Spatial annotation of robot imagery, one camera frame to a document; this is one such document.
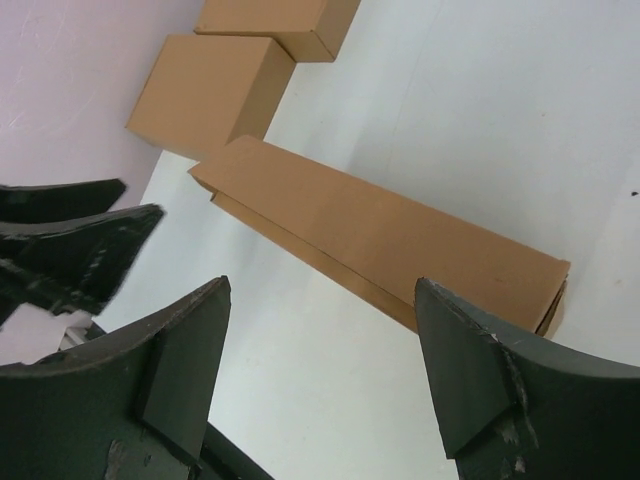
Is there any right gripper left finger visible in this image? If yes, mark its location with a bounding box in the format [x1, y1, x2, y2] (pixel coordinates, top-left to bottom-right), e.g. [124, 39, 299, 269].
[1, 276, 231, 479]

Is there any cardboard box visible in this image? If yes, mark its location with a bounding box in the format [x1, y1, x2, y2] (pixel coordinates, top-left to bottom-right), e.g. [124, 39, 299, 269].
[126, 34, 296, 160]
[194, 0, 360, 63]
[190, 136, 569, 335]

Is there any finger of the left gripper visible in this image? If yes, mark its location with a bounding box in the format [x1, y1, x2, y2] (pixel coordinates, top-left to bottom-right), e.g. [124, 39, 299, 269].
[1, 179, 125, 224]
[1, 204, 164, 322]

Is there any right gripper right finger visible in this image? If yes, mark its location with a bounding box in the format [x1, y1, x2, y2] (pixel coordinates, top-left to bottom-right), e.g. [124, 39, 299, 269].
[415, 278, 639, 479]

